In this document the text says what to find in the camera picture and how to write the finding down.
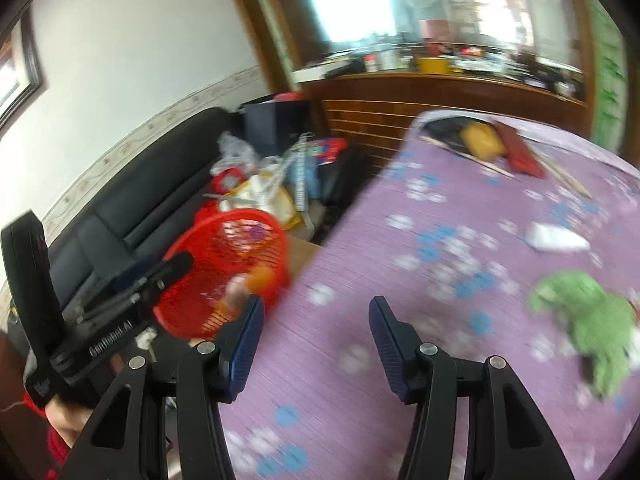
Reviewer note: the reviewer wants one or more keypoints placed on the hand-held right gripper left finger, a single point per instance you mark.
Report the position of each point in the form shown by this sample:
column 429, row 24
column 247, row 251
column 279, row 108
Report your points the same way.
column 245, row 345

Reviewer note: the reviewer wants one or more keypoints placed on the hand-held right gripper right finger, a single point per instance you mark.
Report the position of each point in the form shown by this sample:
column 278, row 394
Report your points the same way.
column 390, row 350

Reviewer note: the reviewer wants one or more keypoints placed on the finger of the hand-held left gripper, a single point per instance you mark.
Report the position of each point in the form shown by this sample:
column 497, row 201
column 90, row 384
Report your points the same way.
column 130, row 277
column 170, row 270

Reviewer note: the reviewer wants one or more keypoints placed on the red plastic basket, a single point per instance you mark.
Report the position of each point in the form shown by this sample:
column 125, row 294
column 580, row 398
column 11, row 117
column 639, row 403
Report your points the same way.
column 220, row 255

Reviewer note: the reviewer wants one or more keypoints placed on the orange wrapper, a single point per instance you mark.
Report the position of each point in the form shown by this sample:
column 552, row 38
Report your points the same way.
column 257, row 280

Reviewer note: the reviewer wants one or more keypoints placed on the green cloth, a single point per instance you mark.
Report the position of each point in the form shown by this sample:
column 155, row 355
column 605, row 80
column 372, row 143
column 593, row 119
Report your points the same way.
column 595, row 320

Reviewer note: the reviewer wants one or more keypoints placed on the person's left forearm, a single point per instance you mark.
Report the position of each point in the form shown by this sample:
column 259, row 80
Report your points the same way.
column 55, row 455

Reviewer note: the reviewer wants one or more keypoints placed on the black leather sofa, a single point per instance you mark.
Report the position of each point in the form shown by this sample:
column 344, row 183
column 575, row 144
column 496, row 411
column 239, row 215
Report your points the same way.
column 150, row 170

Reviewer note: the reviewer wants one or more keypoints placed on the red round object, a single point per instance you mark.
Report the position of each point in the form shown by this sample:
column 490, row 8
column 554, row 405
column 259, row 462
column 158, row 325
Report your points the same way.
column 227, row 180

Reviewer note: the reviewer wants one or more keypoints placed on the cardboard box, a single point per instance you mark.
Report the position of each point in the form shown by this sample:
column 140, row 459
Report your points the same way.
column 305, row 255

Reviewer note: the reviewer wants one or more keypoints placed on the white yellow plastic bag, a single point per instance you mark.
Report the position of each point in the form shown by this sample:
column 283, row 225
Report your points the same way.
column 265, row 195

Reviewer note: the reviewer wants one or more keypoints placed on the clear plastic bag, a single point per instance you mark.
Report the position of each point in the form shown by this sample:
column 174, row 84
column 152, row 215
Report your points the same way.
column 235, row 152

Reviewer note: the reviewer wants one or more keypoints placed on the dark paper bag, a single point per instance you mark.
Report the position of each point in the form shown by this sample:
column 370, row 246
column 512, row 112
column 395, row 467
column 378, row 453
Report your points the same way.
column 275, row 125

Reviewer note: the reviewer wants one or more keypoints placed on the red blue package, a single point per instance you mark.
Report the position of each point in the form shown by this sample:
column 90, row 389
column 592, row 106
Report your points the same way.
column 327, row 150

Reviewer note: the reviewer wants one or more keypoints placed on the yellow tape roll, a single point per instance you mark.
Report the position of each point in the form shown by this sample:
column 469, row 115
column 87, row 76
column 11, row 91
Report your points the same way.
column 482, row 142

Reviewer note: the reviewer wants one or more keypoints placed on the red foil packet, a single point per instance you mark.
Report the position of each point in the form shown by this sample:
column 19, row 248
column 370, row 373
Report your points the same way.
column 520, row 155

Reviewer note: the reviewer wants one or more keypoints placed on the wooden counter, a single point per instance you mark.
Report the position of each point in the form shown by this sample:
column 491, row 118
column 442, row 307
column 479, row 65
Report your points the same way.
column 375, row 105

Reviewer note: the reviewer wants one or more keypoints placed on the paper wrapped chopsticks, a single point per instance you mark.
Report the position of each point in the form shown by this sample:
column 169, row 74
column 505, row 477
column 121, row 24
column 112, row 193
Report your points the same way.
column 562, row 175

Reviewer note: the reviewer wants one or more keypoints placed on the clutter of counter items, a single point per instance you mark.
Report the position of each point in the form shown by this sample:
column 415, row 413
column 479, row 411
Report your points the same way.
column 430, row 65

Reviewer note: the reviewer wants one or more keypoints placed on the wood framed glass partition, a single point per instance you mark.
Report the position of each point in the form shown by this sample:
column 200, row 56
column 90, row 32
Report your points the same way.
column 450, row 0

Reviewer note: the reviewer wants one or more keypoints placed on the framed wall picture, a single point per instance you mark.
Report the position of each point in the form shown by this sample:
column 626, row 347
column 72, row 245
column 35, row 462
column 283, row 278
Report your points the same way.
column 32, row 60

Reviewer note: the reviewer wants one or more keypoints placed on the bamboo wall decal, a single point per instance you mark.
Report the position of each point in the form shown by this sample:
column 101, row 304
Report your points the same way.
column 607, row 75

